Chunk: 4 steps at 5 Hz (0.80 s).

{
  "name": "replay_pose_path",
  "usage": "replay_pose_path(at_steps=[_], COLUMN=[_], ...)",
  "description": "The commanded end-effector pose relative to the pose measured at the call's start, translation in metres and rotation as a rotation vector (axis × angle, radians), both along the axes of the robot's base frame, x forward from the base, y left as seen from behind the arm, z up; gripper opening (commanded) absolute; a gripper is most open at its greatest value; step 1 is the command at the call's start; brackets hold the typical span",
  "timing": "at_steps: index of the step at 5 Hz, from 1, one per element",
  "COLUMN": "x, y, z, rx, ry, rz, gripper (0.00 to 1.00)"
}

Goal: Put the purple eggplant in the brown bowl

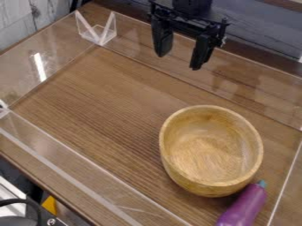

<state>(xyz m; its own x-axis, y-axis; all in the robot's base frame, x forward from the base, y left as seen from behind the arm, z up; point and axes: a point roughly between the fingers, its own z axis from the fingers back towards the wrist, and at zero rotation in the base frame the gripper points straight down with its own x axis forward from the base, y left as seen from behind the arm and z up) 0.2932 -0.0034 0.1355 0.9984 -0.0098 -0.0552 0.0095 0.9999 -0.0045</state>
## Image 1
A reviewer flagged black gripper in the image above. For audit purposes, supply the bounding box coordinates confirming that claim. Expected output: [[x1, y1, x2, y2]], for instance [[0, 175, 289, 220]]
[[148, 0, 230, 71]]

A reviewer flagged brown wooden bowl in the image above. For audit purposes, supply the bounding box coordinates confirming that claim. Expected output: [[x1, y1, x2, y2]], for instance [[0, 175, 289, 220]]
[[158, 105, 265, 197]]

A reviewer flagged purple toy eggplant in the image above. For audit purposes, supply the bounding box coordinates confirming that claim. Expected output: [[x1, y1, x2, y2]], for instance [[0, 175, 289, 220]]
[[217, 180, 267, 226]]

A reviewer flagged yellow and black equipment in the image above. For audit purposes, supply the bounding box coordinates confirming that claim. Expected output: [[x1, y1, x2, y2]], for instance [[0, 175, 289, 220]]
[[41, 195, 75, 226]]

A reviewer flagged clear acrylic corner bracket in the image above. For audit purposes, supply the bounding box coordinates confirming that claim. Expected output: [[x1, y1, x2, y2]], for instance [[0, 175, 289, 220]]
[[75, 11, 116, 46]]

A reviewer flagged clear acrylic front wall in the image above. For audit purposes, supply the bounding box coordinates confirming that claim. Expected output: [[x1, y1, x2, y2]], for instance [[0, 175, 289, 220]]
[[0, 100, 196, 226]]

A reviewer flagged black cable lower left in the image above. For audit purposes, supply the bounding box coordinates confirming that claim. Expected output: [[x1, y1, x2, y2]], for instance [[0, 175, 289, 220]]
[[0, 198, 43, 226]]

